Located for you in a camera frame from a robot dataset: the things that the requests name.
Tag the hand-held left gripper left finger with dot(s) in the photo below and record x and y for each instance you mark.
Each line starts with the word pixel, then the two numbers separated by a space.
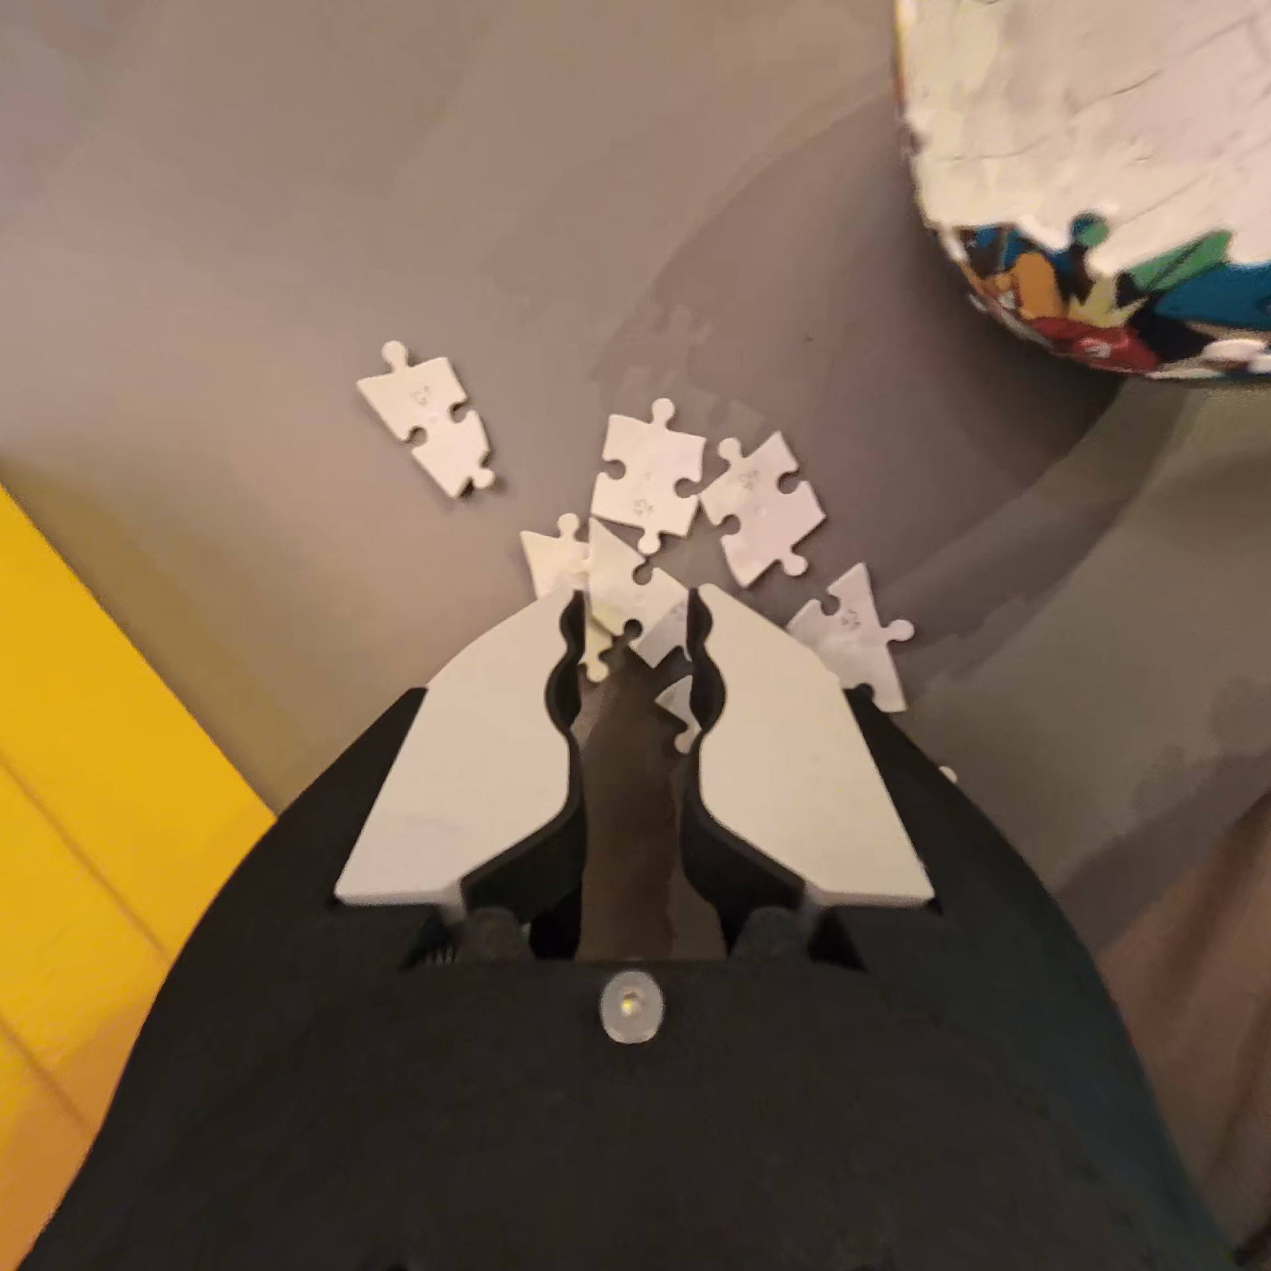
pixel 477 775

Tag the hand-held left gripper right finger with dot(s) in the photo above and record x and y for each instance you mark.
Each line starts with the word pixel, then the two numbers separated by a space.
pixel 795 784

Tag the group of white puzzle pieces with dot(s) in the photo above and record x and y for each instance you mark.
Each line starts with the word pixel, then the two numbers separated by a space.
pixel 645 477

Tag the colourful puzzle ball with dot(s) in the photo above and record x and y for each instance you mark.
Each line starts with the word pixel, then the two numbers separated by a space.
pixel 1073 120

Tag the yellow box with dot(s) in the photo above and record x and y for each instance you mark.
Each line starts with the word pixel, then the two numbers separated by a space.
pixel 90 795

